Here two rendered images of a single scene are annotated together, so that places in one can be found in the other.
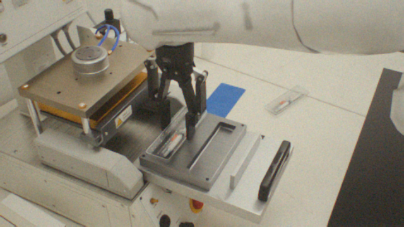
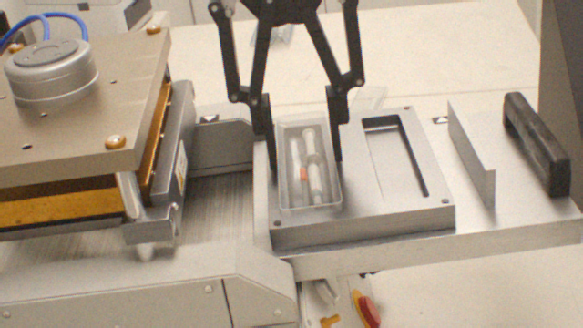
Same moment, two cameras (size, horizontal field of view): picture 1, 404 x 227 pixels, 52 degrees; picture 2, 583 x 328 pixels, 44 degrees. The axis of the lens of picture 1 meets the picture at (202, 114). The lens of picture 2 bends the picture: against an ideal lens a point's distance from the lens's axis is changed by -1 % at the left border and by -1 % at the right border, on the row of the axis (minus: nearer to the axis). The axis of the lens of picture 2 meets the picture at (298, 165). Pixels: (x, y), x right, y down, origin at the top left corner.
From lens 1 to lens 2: 0.43 m
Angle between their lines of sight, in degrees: 22
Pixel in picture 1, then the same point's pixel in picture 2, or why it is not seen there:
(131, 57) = (128, 49)
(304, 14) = not seen: outside the picture
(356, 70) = (425, 42)
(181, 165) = (371, 204)
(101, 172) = (210, 293)
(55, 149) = (62, 296)
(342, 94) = (436, 76)
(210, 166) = (425, 181)
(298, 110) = not seen: hidden behind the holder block
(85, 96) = (102, 129)
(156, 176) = (326, 253)
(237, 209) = (532, 230)
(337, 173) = not seen: hidden behind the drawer
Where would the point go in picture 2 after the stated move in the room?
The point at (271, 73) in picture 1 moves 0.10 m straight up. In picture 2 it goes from (299, 90) to (292, 44)
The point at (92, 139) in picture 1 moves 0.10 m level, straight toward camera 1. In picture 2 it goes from (159, 223) to (247, 266)
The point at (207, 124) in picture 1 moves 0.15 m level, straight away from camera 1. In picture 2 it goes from (344, 130) to (280, 86)
